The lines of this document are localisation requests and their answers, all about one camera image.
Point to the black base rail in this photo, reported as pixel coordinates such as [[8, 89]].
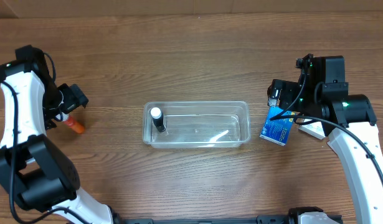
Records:
[[294, 215]]

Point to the white packet box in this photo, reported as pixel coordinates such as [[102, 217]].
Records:
[[313, 128]]

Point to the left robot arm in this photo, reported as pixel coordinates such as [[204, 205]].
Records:
[[34, 172]]

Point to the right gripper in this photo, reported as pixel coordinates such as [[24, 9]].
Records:
[[284, 92]]

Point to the blue packet box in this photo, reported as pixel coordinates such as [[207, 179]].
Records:
[[276, 131]]

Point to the clear plastic container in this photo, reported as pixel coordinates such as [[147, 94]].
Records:
[[198, 124]]

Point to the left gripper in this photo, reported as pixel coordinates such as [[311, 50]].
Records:
[[72, 101]]

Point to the orange bottle white cap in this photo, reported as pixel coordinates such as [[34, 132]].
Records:
[[71, 122]]

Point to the dark bottle white cap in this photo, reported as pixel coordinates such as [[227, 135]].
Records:
[[158, 119]]

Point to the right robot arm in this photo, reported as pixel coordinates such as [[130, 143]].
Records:
[[322, 95]]

